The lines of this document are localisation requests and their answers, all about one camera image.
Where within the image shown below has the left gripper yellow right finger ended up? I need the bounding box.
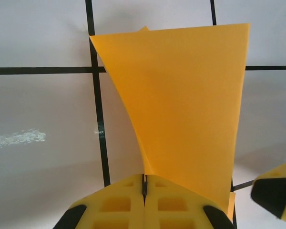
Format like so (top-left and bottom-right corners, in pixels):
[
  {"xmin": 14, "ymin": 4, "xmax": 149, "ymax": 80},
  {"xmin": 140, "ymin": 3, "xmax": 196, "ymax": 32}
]
[{"xmin": 144, "ymin": 174, "xmax": 235, "ymax": 229}]

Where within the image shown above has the orange square paper sheet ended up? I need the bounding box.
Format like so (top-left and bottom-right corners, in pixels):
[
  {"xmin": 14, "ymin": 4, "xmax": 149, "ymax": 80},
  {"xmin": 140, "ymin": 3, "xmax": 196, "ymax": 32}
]
[{"xmin": 88, "ymin": 22, "xmax": 251, "ymax": 215}]

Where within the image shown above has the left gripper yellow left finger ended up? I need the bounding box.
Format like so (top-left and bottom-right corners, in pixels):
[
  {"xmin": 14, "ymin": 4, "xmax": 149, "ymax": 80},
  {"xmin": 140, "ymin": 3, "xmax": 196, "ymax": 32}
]
[{"xmin": 53, "ymin": 174, "xmax": 145, "ymax": 229}]

